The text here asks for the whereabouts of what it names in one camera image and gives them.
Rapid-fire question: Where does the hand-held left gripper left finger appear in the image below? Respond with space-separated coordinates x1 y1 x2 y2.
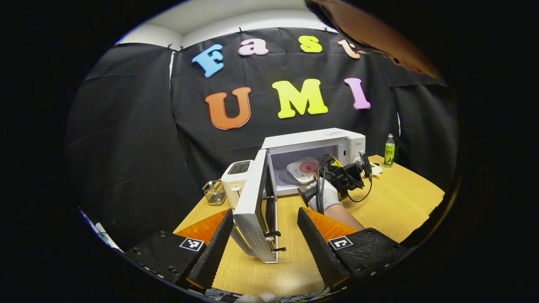
123 209 235 291

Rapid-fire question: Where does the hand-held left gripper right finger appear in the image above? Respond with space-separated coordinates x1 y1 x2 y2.
297 207 410 290

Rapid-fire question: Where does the white square plate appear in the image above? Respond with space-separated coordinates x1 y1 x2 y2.
287 157 319 184

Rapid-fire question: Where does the white microwave oven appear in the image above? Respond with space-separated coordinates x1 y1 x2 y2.
231 128 366 264

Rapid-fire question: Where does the green label drink bottle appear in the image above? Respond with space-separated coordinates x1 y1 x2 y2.
384 134 395 168

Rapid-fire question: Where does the white toaster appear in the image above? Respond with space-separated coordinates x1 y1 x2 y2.
221 160 254 209

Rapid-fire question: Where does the black backdrop cloth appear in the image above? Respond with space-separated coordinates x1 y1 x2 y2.
65 27 459 249

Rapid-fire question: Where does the black cable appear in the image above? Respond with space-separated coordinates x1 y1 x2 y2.
316 154 374 214

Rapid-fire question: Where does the metal wire basket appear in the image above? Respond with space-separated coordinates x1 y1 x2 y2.
202 180 227 205

